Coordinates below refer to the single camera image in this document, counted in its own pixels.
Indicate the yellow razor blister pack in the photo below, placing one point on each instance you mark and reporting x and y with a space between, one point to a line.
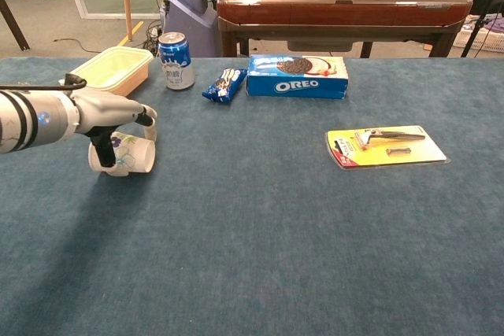
386 149

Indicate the dark table leg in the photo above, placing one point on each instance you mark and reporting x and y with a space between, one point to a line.
13 23

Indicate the cream plastic food container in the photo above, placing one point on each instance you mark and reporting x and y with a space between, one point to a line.
116 64

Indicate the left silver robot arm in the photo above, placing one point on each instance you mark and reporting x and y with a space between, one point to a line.
31 119

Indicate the brown mahjong table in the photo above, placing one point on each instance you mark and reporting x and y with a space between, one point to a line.
338 13

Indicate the blue white drink can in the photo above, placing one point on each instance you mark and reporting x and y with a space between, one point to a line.
177 64

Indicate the white floral paper cup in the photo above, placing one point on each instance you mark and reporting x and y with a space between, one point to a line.
132 155

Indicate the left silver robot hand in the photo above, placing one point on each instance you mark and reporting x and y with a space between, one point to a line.
106 109

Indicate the white plastic basket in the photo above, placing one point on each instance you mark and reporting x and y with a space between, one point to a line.
482 39

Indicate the blue felt table mat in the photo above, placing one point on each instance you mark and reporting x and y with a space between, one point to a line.
252 233

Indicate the blue Oreo cookie box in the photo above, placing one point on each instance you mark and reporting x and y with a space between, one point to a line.
295 84

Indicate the small blue Oreo packet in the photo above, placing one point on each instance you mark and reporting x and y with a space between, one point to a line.
224 86

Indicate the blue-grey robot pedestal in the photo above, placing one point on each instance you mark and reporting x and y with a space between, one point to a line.
193 17

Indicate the black tripod stand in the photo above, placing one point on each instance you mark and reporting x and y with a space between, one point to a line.
474 37

